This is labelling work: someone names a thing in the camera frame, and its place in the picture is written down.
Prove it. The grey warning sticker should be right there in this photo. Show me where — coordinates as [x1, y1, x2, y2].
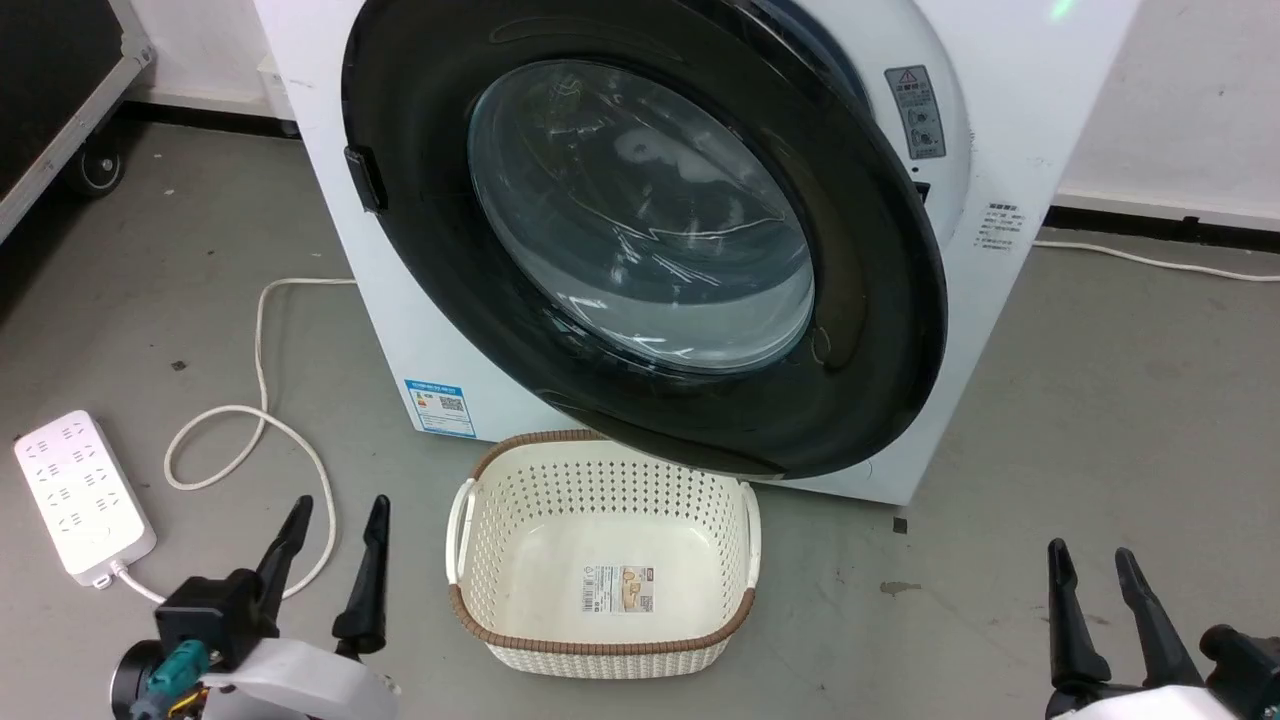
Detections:
[883, 64, 948, 162]

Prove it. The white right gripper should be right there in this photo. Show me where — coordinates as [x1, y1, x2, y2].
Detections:
[1044, 537, 1242, 720]

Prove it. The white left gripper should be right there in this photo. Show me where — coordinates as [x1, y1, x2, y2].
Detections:
[203, 494, 403, 720]

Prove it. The white power strip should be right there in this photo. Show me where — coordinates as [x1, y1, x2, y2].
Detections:
[14, 409, 159, 590]

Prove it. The black round washer door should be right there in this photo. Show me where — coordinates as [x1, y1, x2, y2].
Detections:
[340, 0, 949, 480]

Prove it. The black flight case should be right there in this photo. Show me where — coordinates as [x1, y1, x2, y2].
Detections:
[0, 0, 157, 247]

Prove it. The paper label inside basket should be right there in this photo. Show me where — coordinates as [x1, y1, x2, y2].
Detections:
[579, 564, 657, 617]

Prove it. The thin white floor cable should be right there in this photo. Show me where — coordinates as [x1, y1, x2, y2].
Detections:
[1031, 238, 1280, 285]

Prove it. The white front-load washing machine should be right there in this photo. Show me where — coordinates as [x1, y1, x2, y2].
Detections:
[253, 0, 1142, 507]

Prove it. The black door latch handle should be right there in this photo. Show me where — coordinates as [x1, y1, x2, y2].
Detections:
[344, 144, 390, 214]

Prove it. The white basket with brown rim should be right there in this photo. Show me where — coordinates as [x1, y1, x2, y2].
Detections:
[445, 430, 764, 682]

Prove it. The teal cable connector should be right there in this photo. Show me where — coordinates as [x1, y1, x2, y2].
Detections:
[130, 642, 210, 720]

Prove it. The small printed text sticker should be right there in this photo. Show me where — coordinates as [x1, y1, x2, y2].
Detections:
[974, 199, 1030, 254]

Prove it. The white power strip cable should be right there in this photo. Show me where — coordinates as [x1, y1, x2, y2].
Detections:
[108, 277, 359, 607]

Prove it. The blue energy label sticker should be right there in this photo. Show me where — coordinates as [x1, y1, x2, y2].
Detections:
[402, 377, 478, 440]

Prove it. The black caster wheel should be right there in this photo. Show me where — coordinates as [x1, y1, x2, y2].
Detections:
[64, 124, 130, 199]

